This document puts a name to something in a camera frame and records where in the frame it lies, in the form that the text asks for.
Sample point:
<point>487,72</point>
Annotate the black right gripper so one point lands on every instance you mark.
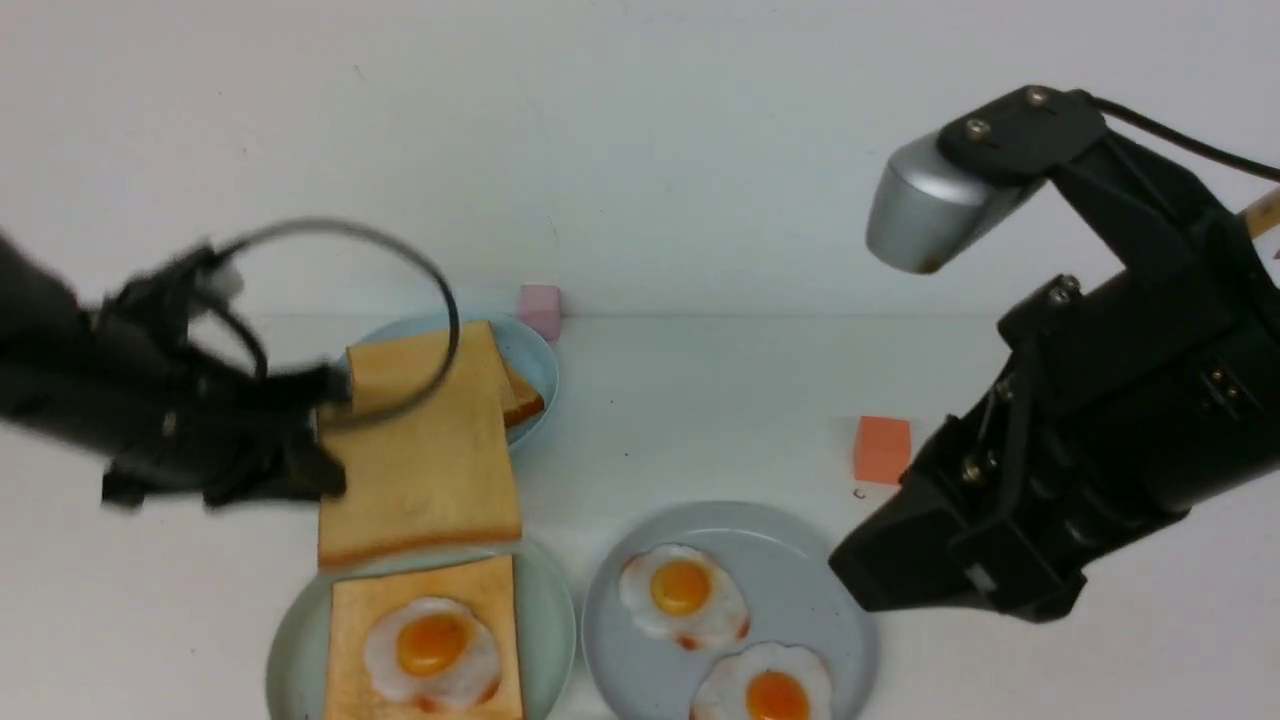
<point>1118,409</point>

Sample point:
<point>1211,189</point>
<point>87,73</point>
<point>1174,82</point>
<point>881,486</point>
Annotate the fried egg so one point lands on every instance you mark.
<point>680,594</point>
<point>767,680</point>
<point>433,654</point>

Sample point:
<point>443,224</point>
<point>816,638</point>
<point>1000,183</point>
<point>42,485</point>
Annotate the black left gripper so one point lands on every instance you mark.
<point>224,434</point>

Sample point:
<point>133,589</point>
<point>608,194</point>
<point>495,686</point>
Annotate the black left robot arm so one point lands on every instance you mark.
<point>62,377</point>

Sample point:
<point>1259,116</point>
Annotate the mint green plate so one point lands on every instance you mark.
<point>546,624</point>

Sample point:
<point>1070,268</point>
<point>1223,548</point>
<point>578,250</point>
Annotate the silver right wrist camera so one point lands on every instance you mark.
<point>926,211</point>

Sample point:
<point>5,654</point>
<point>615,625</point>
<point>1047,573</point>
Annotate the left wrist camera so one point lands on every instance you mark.
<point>220,275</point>

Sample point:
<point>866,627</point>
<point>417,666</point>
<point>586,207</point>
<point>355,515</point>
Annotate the orange cube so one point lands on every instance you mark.
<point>882,450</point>

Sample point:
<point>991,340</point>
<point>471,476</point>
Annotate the light blue bread plate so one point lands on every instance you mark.
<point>530,362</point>

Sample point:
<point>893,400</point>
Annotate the grey egg plate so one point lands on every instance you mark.
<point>777,560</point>

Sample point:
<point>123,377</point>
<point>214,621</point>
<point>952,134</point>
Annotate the pink cube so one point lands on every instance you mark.
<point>539,307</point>

